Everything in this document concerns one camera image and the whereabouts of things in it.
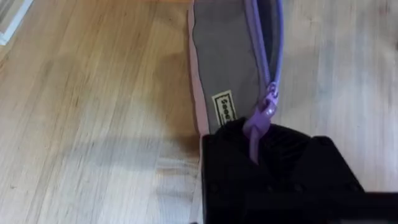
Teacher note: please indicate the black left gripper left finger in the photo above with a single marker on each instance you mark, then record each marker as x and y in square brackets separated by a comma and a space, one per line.
[227, 168]

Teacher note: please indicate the grey and purple zip bag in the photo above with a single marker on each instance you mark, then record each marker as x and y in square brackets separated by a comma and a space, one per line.
[227, 62]

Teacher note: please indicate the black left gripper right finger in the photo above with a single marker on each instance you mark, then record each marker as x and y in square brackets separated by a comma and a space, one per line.
[298, 168]

